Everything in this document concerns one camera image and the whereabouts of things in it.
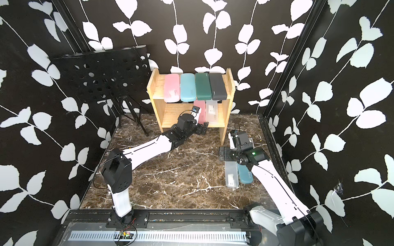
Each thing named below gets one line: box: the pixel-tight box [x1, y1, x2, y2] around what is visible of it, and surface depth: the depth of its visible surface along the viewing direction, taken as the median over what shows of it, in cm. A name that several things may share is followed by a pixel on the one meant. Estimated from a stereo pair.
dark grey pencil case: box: [209, 72, 228, 101], surface depth 73 cm
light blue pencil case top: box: [180, 72, 197, 102], surface depth 73 cm
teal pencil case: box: [237, 162, 254, 184], surface depth 90 cm
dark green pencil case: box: [195, 72, 212, 101], surface depth 74 cm
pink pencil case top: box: [164, 73, 181, 104], surface depth 73 cm
